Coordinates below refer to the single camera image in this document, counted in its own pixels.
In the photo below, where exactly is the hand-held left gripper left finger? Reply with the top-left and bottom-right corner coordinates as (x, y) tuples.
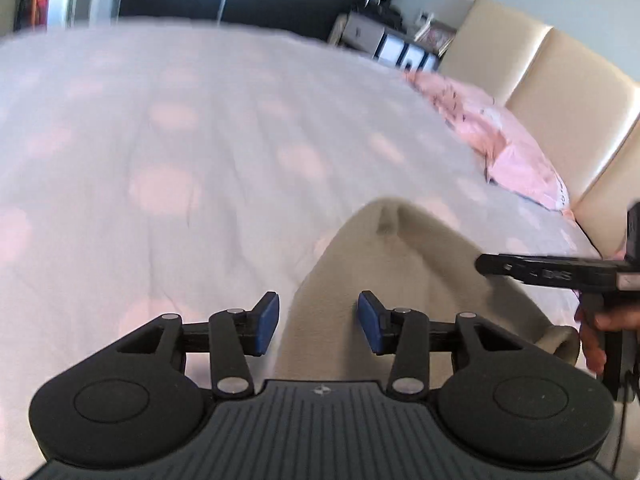
(117, 291), (280, 400)

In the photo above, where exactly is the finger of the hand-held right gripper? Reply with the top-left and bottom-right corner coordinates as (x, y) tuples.
(475, 253), (526, 281)

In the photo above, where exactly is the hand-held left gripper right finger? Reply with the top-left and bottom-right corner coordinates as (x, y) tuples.
(358, 291), (525, 397)

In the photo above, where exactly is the beige fleece hoodie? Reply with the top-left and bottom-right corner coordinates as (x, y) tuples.
(272, 197), (583, 383)

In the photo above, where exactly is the person's right hand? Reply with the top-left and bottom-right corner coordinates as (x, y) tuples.
(574, 305), (640, 375)

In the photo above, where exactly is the pink printed pillow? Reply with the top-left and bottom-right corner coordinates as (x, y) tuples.
(402, 70), (576, 218)

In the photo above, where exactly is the cream padded headboard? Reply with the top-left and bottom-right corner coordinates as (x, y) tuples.
(437, 0), (640, 261)

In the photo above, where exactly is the dotted white bed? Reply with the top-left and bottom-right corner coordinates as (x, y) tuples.
(0, 22), (603, 468)

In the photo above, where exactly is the grey and white nightstand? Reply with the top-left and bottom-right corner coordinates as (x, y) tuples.
(327, 10), (443, 76)

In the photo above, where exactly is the picture frame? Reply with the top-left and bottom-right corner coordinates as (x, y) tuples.
(415, 20), (457, 55)

